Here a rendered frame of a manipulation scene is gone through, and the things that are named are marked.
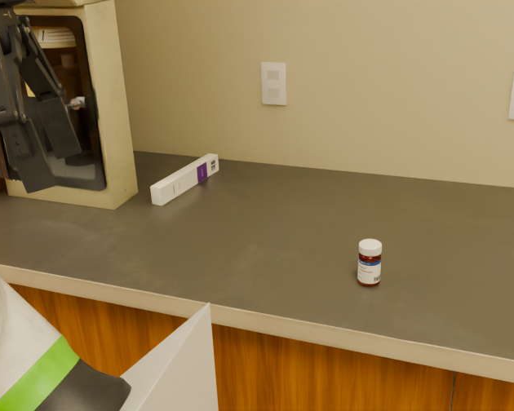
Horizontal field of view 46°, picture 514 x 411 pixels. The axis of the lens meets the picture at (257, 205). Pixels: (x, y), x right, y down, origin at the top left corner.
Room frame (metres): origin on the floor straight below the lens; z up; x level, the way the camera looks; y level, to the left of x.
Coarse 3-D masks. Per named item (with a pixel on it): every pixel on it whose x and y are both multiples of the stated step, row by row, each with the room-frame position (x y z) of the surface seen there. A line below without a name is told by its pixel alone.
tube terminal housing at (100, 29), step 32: (96, 0) 1.38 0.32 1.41; (96, 32) 1.36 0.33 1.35; (96, 64) 1.35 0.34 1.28; (96, 96) 1.34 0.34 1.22; (128, 128) 1.43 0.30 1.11; (128, 160) 1.42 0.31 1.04; (32, 192) 1.43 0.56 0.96; (64, 192) 1.39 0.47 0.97; (96, 192) 1.35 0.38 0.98; (128, 192) 1.40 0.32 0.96
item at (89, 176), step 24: (48, 24) 1.36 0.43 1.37; (72, 24) 1.34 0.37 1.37; (48, 48) 1.36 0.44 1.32; (72, 48) 1.34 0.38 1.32; (72, 72) 1.34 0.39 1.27; (24, 96) 1.40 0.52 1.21; (72, 96) 1.35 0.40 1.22; (72, 120) 1.35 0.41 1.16; (96, 120) 1.33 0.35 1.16; (48, 144) 1.38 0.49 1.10; (96, 144) 1.33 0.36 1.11; (72, 168) 1.36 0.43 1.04; (96, 168) 1.33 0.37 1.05
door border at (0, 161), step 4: (0, 140) 1.44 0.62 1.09; (0, 144) 1.44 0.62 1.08; (100, 144) 1.34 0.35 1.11; (0, 148) 1.44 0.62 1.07; (0, 152) 1.44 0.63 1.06; (0, 156) 1.44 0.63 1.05; (0, 160) 1.44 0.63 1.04; (4, 160) 1.44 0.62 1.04; (0, 164) 1.44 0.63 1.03; (4, 164) 1.44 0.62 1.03; (4, 168) 1.44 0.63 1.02; (4, 172) 1.44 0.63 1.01; (4, 176) 1.44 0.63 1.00
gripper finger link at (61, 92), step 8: (24, 32) 0.66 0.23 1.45; (24, 40) 0.66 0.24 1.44; (32, 48) 0.67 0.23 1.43; (32, 56) 0.67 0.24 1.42; (24, 64) 0.68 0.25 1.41; (32, 64) 0.68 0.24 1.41; (40, 64) 0.69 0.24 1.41; (24, 72) 0.68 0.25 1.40; (32, 72) 0.69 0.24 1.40; (40, 72) 0.69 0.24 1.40; (24, 80) 0.69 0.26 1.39; (32, 80) 0.69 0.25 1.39; (40, 80) 0.69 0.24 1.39; (48, 80) 0.70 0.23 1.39; (32, 88) 0.70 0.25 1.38; (40, 88) 0.70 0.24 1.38; (48, 88) 0.70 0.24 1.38; (56, 88) 0.72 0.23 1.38; (40, 96) 0.71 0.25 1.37; (56, 96) 0.71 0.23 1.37
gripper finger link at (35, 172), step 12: (36, 132) 0.58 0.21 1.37; (36, 144) 0.57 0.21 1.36; (12, 156) 0.57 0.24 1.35; (36, 156) 0.57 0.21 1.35; (24, 168) 0.57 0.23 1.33; (36, 168) 0.57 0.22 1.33; (48, 168) 0.57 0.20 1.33; (24, 180) 0.56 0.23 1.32; (36, 180) 0.57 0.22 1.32; (48, 180) 0.57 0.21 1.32
